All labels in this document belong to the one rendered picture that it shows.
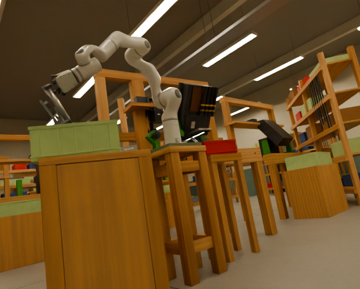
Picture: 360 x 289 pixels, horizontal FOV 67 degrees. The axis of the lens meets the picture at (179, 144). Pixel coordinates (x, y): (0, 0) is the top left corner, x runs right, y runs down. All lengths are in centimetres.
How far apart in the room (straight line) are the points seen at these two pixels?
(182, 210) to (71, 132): 80
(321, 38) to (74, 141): 902
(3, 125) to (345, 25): 1228
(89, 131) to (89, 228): 47
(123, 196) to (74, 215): 23
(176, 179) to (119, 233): 56
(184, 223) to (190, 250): 16
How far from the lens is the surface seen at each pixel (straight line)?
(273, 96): 1256
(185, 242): 173
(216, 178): 211
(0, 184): 905
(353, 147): 466
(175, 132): 192
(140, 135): 290
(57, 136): 143
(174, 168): 173
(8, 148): 1245
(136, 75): 315
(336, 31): 973
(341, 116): 468
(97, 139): 141
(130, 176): 137
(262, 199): 298
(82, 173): 134
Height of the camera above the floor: 53
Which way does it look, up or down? 11 degrees up
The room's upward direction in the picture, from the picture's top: 9 degrees counter-clockwise
